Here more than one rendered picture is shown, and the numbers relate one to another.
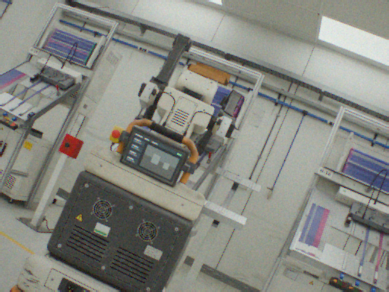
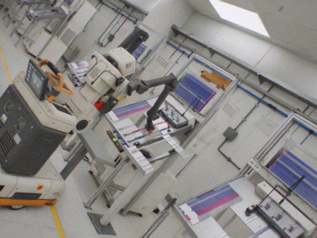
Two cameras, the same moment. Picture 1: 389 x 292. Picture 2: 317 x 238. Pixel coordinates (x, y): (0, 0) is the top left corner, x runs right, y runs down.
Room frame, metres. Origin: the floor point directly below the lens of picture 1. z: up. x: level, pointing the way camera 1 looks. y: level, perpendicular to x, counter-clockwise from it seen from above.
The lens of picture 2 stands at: (0.53, -1.46, 1.36)
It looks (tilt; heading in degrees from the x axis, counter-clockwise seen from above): 6 degrees down; 30
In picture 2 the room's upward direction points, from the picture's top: 40 degrees clockwise
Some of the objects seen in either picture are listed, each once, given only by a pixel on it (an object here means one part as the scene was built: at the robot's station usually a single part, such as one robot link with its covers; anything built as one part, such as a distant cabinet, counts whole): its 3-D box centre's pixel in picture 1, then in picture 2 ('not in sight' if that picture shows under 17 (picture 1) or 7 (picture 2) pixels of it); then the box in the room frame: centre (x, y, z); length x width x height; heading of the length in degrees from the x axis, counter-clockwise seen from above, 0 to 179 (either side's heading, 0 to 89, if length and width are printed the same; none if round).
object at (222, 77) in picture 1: (218, 77); (218, 81); (3.70, 0.10, 1.82); 0.68 x 0.30 x 0.20; 75
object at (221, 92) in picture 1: (210, 100); (195, 93); (3.39, 0.07, 1.52); 0.51 x 0.13 x 0.27; 75
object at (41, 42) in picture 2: not in sight; (60, 23); (4.69, 4.65, 0.95); 1.36 x 0.82 x 1.90; 165
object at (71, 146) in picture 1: (54, 181); (86, 123); (3.25, 0.91, 0.39); 0.24 x 0.24 x 0.78; 75
